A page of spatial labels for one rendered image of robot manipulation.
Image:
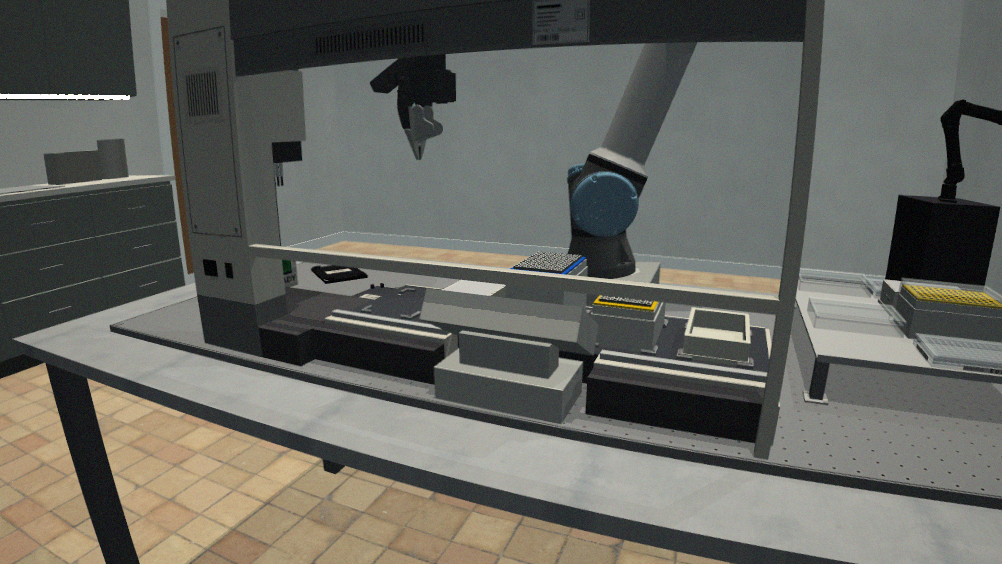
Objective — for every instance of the blue tip rack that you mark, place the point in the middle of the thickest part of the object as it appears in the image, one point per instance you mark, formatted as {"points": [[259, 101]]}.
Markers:
{"points": [[546, 296]]}

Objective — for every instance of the beige rectangular tray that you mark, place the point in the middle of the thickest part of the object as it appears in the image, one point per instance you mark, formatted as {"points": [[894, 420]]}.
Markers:
{"points": [[732, 348]]}

